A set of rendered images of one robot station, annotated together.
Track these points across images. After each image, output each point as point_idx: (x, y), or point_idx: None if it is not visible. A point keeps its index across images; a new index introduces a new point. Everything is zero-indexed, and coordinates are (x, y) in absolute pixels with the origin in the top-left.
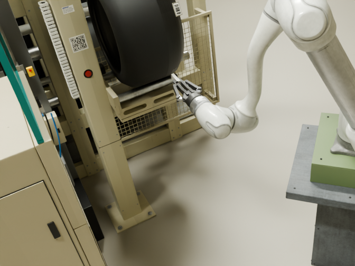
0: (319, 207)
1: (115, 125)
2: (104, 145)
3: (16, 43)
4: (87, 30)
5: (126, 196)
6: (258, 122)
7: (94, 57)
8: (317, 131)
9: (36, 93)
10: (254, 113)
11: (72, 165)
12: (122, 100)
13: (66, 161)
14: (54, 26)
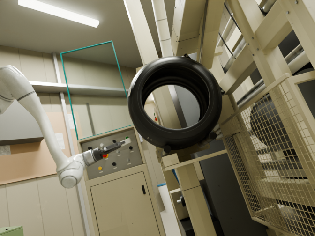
0: None
1: (179, 177)
2: (181, 189)
3: (183, 115)
4: (158, 108)
5: None
6: (60, 182)
7: (162, 124)
8: (12, 226)
9: None
10: (56, 168)
11: (213, 206)
12: (161, 155)
13: (211, 200)
14: None
